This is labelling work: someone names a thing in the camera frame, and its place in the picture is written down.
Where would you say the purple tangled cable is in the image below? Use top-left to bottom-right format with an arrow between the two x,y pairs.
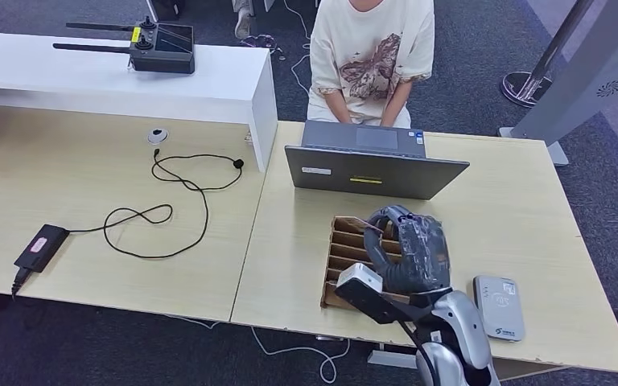
239,34 -> 287,60

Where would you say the yellow hotel key card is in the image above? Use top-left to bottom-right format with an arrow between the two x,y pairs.
356,216 -> 384,234

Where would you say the white desk shelf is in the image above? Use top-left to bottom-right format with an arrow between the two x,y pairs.
0,31 -> 278,174

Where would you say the black box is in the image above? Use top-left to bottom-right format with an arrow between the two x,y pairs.
149,0 -> 187,23

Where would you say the person's shoe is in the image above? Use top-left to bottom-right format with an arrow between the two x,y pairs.
231,0 -> 255,40

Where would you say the grey laptop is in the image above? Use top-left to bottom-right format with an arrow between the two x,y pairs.
284,120 -> 471,201

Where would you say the grey table foot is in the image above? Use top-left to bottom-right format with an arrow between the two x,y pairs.
367,350 -> 419,372

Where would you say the wooden card organizer box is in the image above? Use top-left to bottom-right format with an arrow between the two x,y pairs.
320,215 -> 434,313

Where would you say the black remote controller with antennas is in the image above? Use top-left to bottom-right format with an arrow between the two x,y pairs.
52,15 -> 196,76

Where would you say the black adapter cable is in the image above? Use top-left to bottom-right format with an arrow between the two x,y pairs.
67,150 -> 245,261

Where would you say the grey kiosk stand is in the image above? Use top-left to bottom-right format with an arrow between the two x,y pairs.
498,0 -> 618,167

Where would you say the black power adapter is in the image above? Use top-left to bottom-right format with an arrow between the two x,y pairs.
13,224 -> 71,274

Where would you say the person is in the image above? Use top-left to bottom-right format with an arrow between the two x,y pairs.
307,0 -> 436,129

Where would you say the silver stanchion post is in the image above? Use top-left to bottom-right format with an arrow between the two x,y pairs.
500,0 -> 595,109

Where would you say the grey card reader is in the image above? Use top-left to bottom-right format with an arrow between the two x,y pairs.
472,275 -> 526,343

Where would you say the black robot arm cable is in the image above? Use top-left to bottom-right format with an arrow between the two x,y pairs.
397,319 -> 441,386

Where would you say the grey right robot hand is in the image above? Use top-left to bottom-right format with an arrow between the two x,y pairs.
363,204 -> 451,297

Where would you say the white floor cable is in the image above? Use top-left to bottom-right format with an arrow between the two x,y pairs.
162,314 -> 352,385
282,0 -> 315,98

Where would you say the black power cord plug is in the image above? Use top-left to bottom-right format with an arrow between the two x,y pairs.
10,268 -> 34,298

